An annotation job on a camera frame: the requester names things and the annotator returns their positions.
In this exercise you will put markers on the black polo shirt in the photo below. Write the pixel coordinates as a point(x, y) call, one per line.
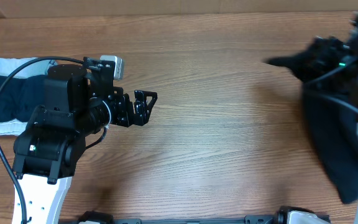
point(331, 128)

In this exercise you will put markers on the folded light grey garment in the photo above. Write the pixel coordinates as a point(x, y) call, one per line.
point(8, 65)

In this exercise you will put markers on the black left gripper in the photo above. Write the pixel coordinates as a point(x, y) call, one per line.
point(142, 112)

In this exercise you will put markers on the folded navy garment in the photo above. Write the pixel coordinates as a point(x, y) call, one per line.
point(20, 97)

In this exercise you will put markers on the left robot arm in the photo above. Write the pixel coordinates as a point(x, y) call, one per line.
point(79, 100)

